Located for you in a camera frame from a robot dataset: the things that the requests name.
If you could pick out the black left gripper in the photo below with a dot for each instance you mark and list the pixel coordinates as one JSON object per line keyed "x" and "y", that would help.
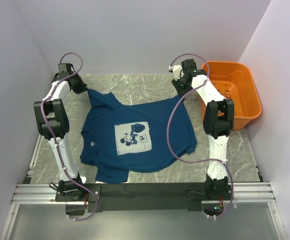
{"x": 83, "y": 87}

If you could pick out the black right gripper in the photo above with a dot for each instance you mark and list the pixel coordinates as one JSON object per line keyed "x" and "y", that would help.
{"x": 176, "y": 84}

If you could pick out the orange plastic basket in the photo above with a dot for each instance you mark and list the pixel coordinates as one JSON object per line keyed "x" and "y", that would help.
{"x": 234, "y": 81}

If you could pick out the blue t shirt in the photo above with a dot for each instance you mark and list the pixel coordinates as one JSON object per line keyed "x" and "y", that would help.
{"x": 120, "y": 138}

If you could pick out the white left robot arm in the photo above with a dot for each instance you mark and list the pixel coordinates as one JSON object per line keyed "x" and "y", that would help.
{"x": 53, "y": 124}

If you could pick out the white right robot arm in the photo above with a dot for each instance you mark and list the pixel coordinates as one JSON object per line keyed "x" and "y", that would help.
{"x": 218, "y": 121}

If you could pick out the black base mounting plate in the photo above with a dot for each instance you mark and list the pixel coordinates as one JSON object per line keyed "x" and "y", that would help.
{"x": 137, "y": 196}

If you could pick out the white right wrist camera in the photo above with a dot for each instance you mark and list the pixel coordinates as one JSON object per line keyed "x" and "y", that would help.
{"x": 176, "y": 70}

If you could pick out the aluminium frame rail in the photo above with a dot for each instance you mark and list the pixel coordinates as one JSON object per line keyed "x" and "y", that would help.
{"x": 41, "y": 194}

